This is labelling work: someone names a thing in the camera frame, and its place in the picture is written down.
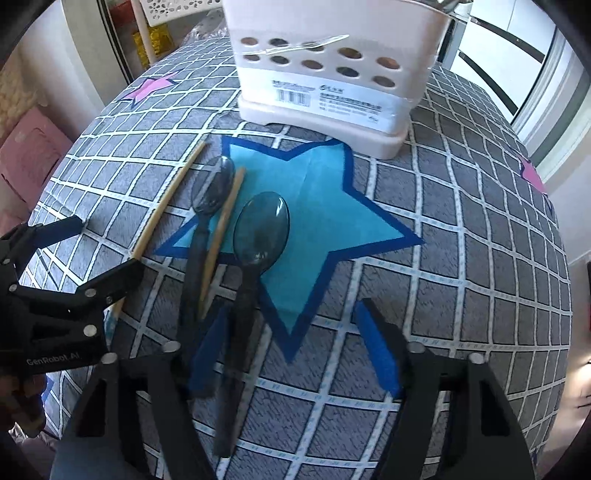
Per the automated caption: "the blue-tipped wooden chopstick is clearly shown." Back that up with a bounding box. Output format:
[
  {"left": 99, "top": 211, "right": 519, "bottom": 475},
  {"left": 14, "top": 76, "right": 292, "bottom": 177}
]
[{"left": 110, "top": 140, "right": 209, "bottom": 322}]

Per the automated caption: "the white utensil caddy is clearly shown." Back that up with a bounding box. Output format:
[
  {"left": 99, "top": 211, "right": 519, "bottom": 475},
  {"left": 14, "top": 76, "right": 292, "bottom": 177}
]
[{"left": 222, "top": 1, "right": 451, "bottom": 160}]

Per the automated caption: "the white refrigerator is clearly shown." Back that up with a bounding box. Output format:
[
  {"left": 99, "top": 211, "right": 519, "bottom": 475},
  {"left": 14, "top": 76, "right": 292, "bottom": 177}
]
[{"left": 444, "top": 1, "right": 572, "bottom": 143}]

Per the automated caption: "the checked grey tablecloth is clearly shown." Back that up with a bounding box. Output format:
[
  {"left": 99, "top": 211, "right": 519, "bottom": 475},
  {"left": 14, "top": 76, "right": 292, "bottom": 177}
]
[{"left": 22, "top": 38, "right": 572, "bottom": 479}]

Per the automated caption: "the pink box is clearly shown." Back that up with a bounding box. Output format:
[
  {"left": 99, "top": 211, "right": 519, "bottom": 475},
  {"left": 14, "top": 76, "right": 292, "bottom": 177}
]
[{"left": 1, "top": 107, "right": 72, "bottom": 234}]

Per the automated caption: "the dark translucent plastic spoon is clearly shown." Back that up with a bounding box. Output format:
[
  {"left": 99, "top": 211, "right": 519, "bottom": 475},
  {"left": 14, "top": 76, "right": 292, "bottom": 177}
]
[
  {"left": 177, "top": 155, "right": 235, "bottom": 366},
  {"left": 213, "top": 191, "right": 290, "bottom": 458}
]

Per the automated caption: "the beige perforated storage cart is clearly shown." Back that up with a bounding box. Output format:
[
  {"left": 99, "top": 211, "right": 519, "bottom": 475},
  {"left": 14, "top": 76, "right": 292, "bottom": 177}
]
[{"left": 130, "top": 0, "right": 222, "bottom": 65}]

